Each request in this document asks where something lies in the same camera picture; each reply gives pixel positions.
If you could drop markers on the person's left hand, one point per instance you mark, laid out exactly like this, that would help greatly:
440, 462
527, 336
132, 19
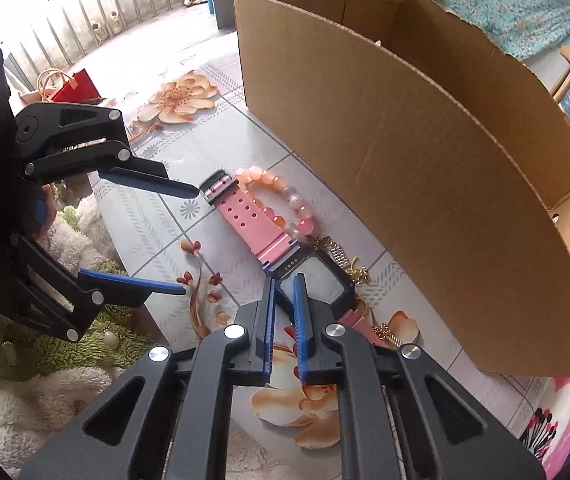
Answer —
51, 220

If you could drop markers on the gold leaf charm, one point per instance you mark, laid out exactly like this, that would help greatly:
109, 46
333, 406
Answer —
360, 274

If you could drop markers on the gold butterfly charm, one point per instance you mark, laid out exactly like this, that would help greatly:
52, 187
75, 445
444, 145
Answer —
322, 241

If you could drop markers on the brown cardboard box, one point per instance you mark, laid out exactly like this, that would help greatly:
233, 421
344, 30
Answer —
390, 160

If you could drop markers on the teal floral curtain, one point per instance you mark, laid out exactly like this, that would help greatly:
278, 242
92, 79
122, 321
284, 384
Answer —
505, 0

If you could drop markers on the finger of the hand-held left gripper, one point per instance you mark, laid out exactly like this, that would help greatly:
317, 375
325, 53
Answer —
130, 282
140, 180

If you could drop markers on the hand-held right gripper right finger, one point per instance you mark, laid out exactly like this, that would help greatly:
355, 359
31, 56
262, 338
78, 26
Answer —
301, 320

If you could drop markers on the wooden stand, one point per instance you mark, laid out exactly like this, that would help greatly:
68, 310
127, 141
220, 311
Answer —
567, 72

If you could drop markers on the small blue bottle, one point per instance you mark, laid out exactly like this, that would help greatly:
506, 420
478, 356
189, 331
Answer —
211, 4

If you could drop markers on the pink and black smartwatch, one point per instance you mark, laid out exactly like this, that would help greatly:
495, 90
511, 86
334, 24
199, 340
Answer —
250, 215

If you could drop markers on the tan handbag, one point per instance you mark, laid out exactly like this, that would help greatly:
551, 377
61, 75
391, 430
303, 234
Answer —
37, 91

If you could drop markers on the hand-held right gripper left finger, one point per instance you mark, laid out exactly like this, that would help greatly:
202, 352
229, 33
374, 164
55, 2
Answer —
266, 330

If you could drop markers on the gold abacus pendant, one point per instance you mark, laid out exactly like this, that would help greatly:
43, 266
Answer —
337, 251

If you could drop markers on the red gift bag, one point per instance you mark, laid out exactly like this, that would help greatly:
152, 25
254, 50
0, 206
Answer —
75, 87

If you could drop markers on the pink floral blanket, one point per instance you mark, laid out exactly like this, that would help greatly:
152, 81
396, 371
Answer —
565, 410

